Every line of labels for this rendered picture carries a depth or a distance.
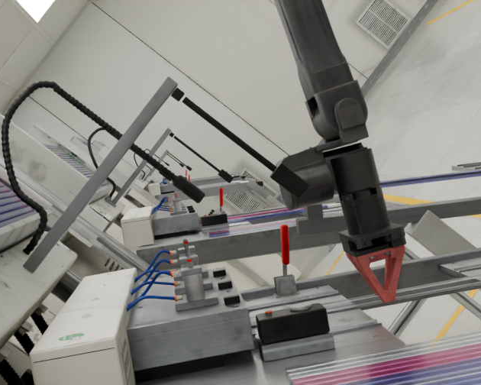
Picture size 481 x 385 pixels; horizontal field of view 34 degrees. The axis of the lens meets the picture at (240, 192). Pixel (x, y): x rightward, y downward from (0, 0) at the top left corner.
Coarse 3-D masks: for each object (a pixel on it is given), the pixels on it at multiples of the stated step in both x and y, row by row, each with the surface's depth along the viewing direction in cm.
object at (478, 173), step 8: (424, 176) 145; (432, 176) 145; (440, 176) 145; (448, 176) 145; (456, 176) 145; (464, 176) 146; (472, 176) 146; (384, 184) 145; (392, 184) 145; (400, 184) 145; (408, 184) 145
